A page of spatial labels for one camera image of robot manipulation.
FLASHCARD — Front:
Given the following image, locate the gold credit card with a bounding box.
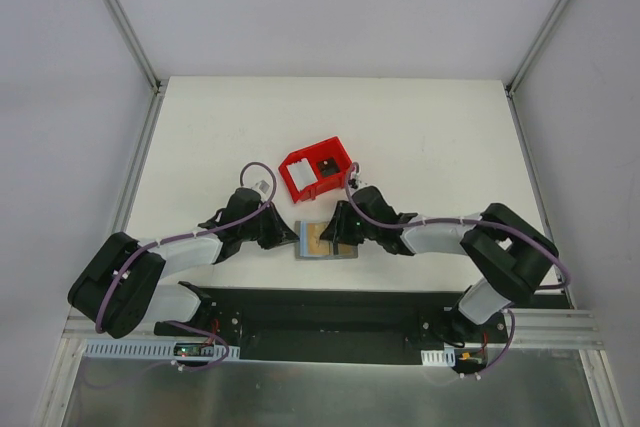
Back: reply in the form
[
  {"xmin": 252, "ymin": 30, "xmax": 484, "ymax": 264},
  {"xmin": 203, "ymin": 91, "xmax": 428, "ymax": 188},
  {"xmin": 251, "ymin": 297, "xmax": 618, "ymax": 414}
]
[{"xmin": 301, "ymin": 222, "xmax": 334, "ymax": 258}]

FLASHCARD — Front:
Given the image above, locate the grey leather card holder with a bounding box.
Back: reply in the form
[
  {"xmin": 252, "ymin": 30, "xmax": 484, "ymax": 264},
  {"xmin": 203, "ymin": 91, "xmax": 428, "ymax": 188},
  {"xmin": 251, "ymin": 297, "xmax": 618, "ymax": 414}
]
[{"xmin": 295, "ymin": 221, "xmax": 358, "ymax": 261}]

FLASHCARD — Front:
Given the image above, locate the red plastic bin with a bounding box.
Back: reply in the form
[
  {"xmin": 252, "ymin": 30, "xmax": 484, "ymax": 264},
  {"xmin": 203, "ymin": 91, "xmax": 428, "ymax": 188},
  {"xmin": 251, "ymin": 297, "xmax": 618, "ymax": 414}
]
[{"xmin": 278, "ymin": 136, "xmax": 352, "ymax": 204}]

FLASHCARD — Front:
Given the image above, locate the white card stack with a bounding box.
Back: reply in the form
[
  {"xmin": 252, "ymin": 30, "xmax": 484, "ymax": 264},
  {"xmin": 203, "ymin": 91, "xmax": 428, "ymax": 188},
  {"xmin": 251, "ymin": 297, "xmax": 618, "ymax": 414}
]
[{"xmin": 287, "ymin": 158, "xmax": 317, "ymax": 191}]

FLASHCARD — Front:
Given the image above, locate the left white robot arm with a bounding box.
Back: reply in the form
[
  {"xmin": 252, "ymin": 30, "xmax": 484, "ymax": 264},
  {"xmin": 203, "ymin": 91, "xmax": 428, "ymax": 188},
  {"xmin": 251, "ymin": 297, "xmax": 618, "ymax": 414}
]
[{"xmin": 67, "ymin": 187, "xmax": 299, "ymax": 339}]

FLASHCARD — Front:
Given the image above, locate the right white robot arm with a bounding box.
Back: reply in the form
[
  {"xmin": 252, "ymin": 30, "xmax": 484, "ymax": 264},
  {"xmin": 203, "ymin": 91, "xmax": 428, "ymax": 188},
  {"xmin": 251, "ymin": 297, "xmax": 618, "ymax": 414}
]
[{"xmin": 320, "ymin": 186, "xmax": 559, "ymax": 342}]

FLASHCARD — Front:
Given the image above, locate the black block in bin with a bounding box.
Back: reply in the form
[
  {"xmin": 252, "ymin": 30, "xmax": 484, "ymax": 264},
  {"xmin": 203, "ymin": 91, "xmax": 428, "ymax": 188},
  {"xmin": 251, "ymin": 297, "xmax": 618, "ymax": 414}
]
[{"xmin": 316, "ymin": 157, "xmax": 341, "ymax": 179}]

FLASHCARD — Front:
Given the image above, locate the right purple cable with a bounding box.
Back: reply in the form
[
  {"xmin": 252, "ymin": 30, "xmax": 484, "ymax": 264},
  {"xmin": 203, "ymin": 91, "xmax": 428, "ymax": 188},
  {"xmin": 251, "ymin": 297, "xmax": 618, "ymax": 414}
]
[{"xmin": 345, "ymin": 162, "xmax": 572, "ymax": 381}]

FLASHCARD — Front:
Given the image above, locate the purple cable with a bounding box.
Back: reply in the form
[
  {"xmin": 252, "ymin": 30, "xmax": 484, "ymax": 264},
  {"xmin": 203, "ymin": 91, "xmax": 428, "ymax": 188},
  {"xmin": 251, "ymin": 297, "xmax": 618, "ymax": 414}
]
[
  {"xmin": 345, "ymin": 162, "xmax": 572, "ymax": 381},
  {"xmin": 93, "ymin": 160, "xmax": 279, "ymax": 373}
]

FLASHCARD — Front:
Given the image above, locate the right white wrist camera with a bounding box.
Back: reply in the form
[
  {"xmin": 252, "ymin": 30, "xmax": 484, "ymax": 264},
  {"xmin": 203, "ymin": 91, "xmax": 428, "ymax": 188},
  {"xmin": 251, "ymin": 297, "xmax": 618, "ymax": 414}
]
[{"xmin": 348, "ymin": 168, "xmax": 365, "ymax": 190}]

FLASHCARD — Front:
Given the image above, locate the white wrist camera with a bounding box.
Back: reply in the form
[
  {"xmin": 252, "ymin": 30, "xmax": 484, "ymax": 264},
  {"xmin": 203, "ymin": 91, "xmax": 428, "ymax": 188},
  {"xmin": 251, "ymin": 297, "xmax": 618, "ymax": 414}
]
[
  {"xmin": 251, "ymin": 180, "xmax": 271, "ymax": 196},
  {"xmin": 348, "ymin": 168, "xmax": 365, "ymax": 190}
]

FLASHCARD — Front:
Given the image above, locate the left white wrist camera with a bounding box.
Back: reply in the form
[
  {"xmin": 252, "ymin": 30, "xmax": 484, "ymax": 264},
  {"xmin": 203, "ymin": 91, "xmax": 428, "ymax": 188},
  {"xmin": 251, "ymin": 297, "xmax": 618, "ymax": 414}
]
[{"xmin": 251, "ymin": 180, "xmax": 271, "ymax": 196}]

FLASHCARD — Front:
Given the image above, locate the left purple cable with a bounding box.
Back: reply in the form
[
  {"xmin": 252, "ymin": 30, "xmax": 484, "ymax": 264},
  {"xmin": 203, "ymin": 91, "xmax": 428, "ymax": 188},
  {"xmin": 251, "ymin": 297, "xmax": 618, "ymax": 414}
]
[{"xmin": 93, "ymin": 160, "xmax": 279, "ymax": 373}]

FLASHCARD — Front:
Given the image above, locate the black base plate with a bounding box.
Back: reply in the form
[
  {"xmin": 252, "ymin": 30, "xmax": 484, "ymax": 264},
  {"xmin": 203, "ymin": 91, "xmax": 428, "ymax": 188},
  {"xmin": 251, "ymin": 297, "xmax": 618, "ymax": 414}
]
[{"xmin": 154, "ymin": 286, "xmax": 508, "ymax": 365}]

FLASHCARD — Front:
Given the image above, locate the right white cable duct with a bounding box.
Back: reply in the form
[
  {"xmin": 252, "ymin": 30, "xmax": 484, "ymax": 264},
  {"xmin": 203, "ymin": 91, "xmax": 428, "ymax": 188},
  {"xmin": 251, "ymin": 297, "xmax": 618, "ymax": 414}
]
[{"xmin": 420, "ymin": 347, "xmax": 456, "ymax": 368}]

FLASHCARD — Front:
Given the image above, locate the white cable duct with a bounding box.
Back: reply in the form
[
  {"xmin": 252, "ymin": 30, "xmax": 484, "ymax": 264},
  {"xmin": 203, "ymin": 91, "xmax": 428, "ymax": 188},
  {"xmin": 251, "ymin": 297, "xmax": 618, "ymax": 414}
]
[
  {"xmin": 420, "ymin": 347, "xmax": 456, "ymax": 368},
  {"xmin": 84, "ymin": 340, "xmax": 240, "ymax": 362}
]

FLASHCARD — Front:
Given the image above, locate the left aluminium frame post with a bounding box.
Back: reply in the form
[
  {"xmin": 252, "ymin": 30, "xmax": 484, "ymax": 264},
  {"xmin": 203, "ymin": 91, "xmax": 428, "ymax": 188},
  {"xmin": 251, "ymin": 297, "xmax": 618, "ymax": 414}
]
[{"xmin": 74, "ymin": 0, "xmax": 169, "ymax": 96}]

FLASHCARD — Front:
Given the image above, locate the aluminium frame post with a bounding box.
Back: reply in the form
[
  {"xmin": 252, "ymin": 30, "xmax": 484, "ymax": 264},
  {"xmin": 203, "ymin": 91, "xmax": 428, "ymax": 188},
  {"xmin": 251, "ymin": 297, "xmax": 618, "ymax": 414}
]
[
  {"xmin": 74, "ymin": 0, "xmax": 169, "ymax": 96},
  {"xmin": 503, "ymin": 0, "xmax": 609, "ymax": 98}
]

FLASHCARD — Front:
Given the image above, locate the left white cable duct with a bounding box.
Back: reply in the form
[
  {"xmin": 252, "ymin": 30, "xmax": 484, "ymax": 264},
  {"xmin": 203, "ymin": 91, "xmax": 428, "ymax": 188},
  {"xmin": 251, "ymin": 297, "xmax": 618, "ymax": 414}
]
[{"xmin": 84, "ymin": 340, "xmax": 240, "ymax": 362}]

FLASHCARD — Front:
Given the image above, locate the aluminium front rail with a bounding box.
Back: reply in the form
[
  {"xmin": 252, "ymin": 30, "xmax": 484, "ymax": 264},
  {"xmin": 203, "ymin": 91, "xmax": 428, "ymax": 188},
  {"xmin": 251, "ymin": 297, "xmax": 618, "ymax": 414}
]
[{"xmin": 62, "ymin": 309, "xmax": 605, "ymax": 350}]

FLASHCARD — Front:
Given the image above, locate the right aluminium frame post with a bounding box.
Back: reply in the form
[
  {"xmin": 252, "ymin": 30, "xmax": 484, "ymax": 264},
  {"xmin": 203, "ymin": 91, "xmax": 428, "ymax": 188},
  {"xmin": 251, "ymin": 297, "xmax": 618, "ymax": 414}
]
[{"xmin": 503, "ymin": 0, "xmax": 609, "ymax": 98}]

